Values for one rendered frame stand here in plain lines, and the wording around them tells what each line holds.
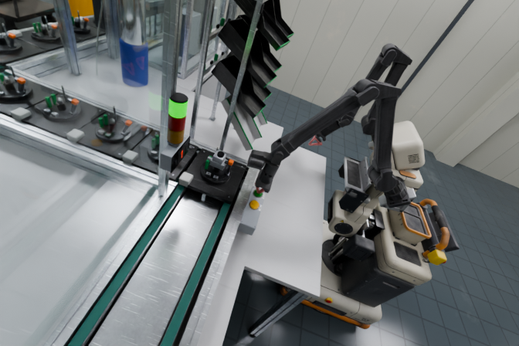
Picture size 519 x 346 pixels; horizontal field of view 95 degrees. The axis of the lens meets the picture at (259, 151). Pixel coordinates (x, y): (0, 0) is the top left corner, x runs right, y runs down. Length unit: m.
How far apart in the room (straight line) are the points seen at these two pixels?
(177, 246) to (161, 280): 0.12
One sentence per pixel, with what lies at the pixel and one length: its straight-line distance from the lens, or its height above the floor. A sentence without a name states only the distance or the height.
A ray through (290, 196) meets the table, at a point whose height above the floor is 0.86.
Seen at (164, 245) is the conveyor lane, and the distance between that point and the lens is 0.97.
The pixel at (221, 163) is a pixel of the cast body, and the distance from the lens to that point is 1.03.
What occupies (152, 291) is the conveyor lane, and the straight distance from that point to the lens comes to 0.92.
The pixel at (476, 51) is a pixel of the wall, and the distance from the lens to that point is 4.54.
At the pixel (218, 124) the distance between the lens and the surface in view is 1.57.
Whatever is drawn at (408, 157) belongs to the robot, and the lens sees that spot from 1.21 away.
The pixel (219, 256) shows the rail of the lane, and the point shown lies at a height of 0.96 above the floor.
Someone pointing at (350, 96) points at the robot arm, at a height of 1.50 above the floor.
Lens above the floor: 1.79
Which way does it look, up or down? 39 degrees down
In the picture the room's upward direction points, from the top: 22 degrees clockwise
